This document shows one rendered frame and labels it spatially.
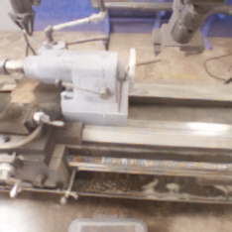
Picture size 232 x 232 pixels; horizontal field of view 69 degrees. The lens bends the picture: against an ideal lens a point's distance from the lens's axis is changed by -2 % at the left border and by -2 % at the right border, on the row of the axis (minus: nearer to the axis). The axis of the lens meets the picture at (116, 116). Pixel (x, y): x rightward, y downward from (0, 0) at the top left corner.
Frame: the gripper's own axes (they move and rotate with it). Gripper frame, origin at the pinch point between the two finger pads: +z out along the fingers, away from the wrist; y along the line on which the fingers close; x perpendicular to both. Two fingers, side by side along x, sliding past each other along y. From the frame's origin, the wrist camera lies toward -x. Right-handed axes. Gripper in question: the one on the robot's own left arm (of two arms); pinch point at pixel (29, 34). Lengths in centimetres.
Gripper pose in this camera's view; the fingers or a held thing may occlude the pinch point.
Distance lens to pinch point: 91.0
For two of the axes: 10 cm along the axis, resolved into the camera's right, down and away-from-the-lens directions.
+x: -4.5, 6.7, -5.8
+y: -8.9, -3.5, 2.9
